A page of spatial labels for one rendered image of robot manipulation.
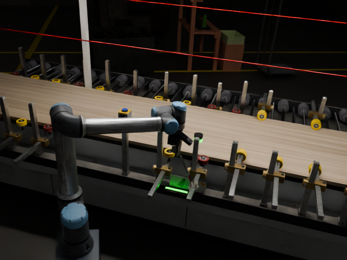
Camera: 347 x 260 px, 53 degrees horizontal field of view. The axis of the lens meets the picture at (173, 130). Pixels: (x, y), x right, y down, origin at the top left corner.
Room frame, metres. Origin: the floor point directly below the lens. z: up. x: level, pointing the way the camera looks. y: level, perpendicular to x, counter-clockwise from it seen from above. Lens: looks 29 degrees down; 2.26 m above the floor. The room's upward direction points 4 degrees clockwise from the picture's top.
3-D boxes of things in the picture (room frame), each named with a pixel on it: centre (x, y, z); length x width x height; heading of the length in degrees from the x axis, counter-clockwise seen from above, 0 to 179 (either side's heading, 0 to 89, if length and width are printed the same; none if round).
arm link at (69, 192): (1.65, 0.61, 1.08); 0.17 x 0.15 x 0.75; 24
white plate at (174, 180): (1.96, -0.12, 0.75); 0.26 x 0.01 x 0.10; 75
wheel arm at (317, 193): (1.72, -0.91, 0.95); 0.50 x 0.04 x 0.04; 165
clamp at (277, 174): (1.84, -0.66, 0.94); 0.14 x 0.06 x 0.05; 75
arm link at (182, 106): (1.93, -0.02, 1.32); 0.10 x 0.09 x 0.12; 114
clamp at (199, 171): (1.97, -0.18, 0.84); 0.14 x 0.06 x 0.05; 75
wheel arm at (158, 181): (1.94, 0.07, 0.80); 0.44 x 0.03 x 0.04; 165
